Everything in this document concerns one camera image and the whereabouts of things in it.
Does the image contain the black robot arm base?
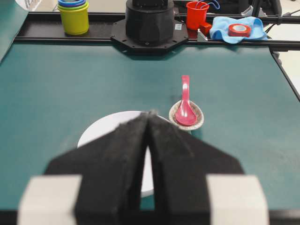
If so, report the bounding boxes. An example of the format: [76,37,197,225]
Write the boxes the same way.
[111,0,188,52]

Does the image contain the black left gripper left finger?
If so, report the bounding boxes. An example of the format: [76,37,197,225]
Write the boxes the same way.
[44,113,149,225]

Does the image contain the blue cloth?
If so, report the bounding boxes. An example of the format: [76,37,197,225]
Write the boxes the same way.
[210,16,267,44]

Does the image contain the red tape roll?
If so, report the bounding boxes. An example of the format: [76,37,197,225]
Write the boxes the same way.
[228,23,251,38]

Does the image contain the small red block box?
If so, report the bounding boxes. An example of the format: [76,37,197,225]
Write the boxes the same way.
[199,22,212,36]

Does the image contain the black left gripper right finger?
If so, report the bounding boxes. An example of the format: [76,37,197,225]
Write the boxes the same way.
[147,114,244,225]

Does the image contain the red plastic cup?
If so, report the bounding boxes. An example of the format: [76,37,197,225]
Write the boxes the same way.
[186,1,209,30]

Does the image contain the white round bowl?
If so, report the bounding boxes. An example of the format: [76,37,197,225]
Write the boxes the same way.
[77,111,154,197]

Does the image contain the black rail frame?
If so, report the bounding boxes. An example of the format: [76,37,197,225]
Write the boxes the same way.
[16,13,300,110]

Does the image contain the small grey spoon rest dish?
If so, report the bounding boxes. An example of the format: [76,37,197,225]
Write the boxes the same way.
[169,101,204,132]

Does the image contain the stacked green blue cups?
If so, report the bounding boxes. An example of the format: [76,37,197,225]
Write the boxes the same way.
[57,0,89,36]

